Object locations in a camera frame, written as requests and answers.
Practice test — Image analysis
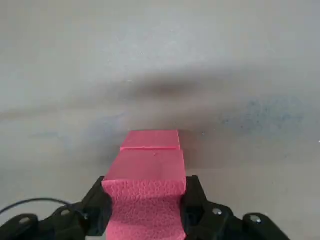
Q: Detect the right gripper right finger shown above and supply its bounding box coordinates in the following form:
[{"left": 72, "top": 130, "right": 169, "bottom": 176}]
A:
[{"left": 180, "top": 175, "right": 291, "bottom": 240}]

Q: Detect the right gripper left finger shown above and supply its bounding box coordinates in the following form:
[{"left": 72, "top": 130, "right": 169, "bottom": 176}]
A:
[{"left": 0, "top": 175, "right": 114, "bottom": 240}]

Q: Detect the red foam cube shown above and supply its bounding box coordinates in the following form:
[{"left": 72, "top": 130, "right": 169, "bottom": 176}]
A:
[
  {"left": 101, "top": 149, "right": 187, "bottom": 240},
  {"left": 119, "top": 129, "right": 181, "bottom": 151}
]

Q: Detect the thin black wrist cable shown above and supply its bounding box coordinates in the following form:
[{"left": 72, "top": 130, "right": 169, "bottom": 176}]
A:
[{"left": 0, "top": 197, "right": 89, "bottom": 219}]

